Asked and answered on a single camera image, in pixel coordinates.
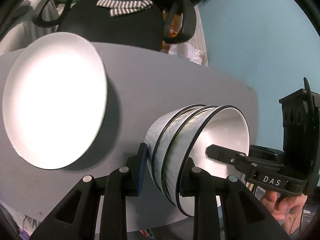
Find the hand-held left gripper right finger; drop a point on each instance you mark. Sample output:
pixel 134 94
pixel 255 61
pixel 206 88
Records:
pixel 195 182

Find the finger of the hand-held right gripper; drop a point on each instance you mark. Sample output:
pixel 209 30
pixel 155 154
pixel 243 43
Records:
pixel 220 153

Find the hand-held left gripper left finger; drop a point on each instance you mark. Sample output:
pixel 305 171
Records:
pixel 142 166

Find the white bowl with black rim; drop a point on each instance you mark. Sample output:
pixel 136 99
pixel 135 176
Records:
pixel 165 155
pixel 225 130
pixel 155 135

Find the white plate with black rim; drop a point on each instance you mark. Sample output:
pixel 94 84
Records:
pixel 55 97

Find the person's right hand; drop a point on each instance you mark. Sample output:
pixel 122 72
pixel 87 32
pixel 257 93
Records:
pixel 285 203

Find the crumpled white floor bag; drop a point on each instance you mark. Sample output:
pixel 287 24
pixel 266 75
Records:
pixel 190 52

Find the printed plastic bag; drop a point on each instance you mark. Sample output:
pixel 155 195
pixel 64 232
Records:
pixel 12 220

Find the black office chair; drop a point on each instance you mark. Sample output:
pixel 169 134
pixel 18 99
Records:
pixel 112 27

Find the grey bed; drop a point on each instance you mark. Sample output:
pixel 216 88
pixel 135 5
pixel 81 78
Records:
pixel 15 30

